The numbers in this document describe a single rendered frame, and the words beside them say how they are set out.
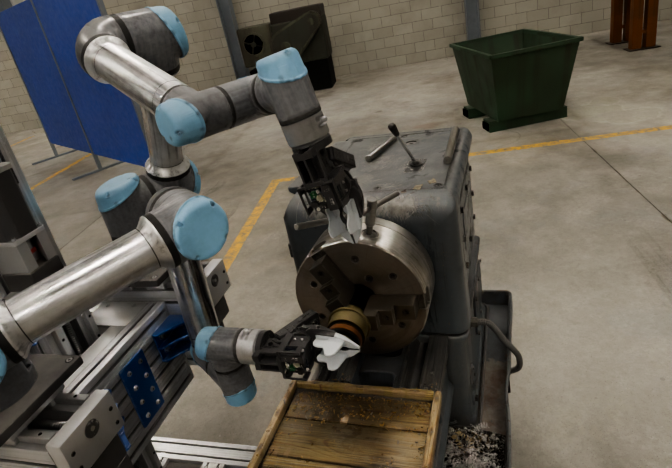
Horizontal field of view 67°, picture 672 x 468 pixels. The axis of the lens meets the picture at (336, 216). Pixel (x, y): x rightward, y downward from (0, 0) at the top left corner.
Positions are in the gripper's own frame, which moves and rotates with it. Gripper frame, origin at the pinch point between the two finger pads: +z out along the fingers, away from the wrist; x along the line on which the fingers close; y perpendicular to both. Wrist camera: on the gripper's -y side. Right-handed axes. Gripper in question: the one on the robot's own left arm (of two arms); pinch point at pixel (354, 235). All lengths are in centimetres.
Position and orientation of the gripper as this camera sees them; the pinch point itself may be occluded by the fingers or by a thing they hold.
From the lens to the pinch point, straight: 95.5
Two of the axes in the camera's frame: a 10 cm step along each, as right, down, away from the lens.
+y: -2.9, 4.5, -8.4
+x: 8.9, -2.0, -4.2
